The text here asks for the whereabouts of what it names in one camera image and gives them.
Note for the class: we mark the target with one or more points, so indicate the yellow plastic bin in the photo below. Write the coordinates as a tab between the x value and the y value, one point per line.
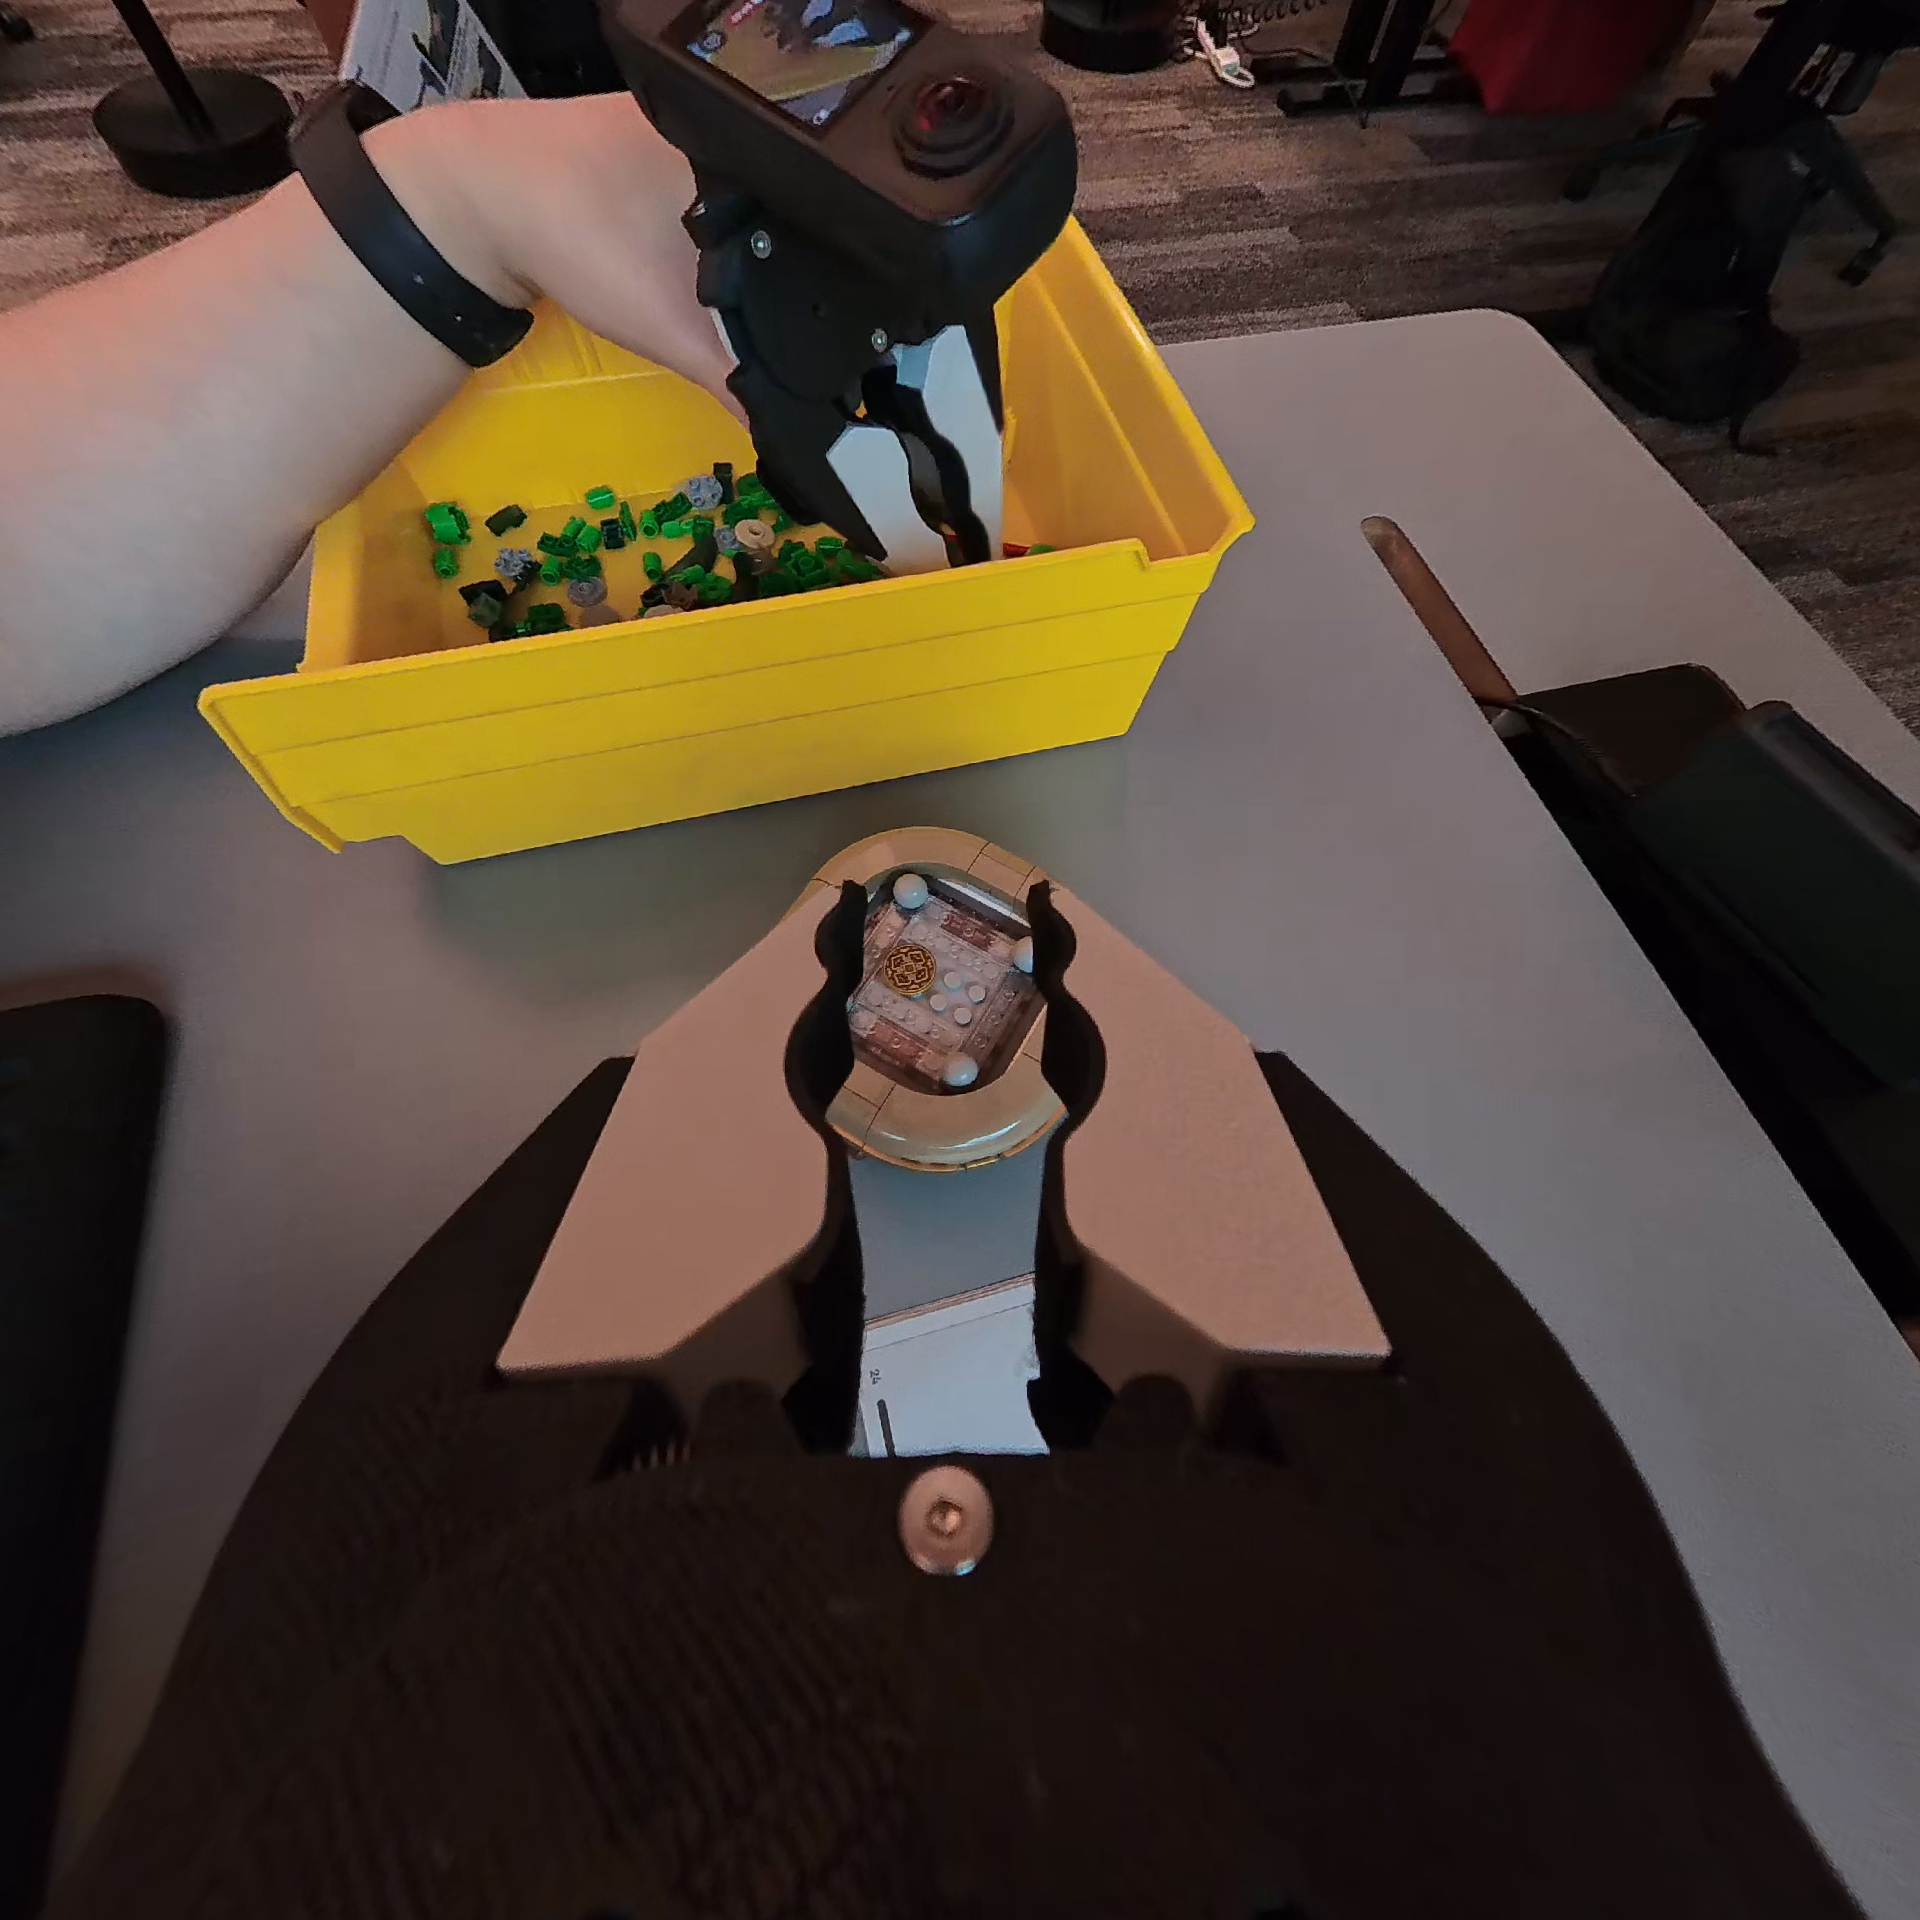
721	721

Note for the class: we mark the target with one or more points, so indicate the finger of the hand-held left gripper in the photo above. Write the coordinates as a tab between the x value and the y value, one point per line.
869	495
960	391

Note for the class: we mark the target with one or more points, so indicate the tan round brick model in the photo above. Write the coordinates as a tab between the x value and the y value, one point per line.
937	976

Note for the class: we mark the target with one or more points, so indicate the black desk-side chair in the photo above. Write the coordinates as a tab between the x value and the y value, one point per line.
1725	839

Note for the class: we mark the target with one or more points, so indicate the black round stand base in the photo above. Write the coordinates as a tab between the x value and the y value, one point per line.
195	129
1111	38

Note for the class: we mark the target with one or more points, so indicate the grey desk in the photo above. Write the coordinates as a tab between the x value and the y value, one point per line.
1348	749

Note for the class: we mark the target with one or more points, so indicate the white instruction booklet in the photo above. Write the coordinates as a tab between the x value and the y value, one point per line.
946	1366

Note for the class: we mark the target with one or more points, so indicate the person's left forearm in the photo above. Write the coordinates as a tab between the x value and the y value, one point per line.
150	449

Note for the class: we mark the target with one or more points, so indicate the printed cardboard box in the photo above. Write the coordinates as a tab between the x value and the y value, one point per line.
434	46

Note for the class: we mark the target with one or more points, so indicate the black desk leg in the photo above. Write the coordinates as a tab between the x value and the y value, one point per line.
1380	59

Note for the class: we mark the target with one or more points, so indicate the black backpack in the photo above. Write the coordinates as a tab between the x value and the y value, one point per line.
1679	285

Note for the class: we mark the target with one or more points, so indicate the black wristband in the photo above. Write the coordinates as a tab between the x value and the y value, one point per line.
404	255

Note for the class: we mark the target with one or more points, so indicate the pile of small green bricks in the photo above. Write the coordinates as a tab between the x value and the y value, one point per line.
562	533

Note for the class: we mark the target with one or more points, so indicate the person's left hand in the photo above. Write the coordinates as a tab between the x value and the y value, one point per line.
587	210

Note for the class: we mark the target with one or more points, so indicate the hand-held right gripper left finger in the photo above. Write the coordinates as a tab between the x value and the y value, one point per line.
676	1201

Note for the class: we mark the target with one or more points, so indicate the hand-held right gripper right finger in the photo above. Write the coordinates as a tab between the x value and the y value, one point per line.
1199	1201

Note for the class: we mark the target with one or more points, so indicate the white power strip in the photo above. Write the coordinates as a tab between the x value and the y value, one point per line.
1225	62

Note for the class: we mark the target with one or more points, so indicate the brown rod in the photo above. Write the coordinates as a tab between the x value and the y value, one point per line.
1425	601

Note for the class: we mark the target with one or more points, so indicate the red bag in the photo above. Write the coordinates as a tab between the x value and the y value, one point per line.
1558	52

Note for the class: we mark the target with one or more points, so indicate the black office chair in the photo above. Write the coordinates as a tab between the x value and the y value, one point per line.
1799	59

